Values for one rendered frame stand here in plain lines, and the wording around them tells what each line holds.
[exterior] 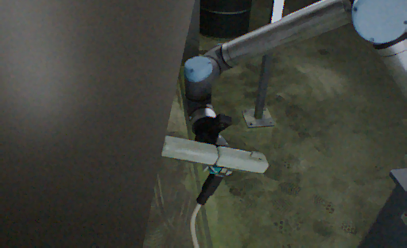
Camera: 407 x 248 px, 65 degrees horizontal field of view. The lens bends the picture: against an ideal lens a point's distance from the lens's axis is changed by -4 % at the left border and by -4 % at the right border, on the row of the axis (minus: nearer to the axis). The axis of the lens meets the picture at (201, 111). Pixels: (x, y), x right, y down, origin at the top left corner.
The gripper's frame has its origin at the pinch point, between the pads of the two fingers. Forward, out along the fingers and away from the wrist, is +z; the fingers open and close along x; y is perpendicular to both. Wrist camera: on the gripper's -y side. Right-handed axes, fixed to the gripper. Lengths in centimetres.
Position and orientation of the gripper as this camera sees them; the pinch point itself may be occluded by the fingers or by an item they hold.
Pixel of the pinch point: (222, 167)
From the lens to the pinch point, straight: 91.3
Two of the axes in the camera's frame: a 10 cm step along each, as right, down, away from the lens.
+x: -9.0, -2.3, -3.8
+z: 1.8, 5.9, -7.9
